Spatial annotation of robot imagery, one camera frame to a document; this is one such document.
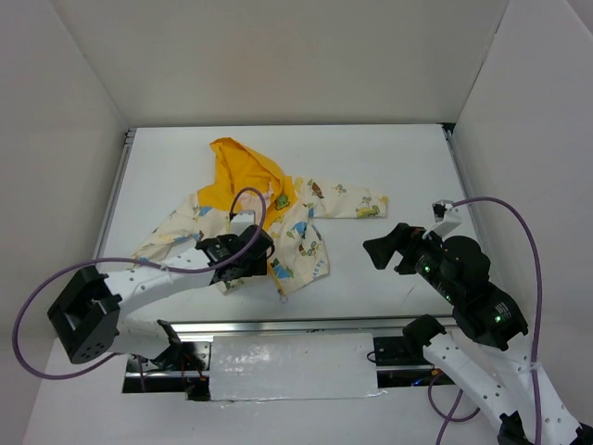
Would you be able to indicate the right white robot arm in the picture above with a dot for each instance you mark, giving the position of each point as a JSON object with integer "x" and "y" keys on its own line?
{"x": 519, "y": 401}

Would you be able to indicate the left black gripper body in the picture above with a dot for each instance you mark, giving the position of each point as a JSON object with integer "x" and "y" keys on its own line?
{"x": 238, "y": 272}

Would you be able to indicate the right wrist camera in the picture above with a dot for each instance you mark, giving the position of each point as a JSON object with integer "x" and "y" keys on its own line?
{"x": 446, "y": 217}

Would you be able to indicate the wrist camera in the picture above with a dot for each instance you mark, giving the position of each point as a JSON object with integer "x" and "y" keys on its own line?
{"x": 241, "y": 220}
{"x": 446, "y": 217}

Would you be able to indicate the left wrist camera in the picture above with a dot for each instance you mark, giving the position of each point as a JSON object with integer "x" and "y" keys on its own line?
{"x": 241, "y": 220}

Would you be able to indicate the aluminium table frame rail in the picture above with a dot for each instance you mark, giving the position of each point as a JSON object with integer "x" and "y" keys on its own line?
{"x": 413, "y": 165}

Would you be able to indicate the cream dinosaur print hooded jacket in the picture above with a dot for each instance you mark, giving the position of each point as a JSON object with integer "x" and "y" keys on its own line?
{"x": 244, "y": 179}

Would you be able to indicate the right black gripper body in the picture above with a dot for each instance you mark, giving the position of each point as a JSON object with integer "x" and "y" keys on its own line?
{"x": 406, "y": 250}

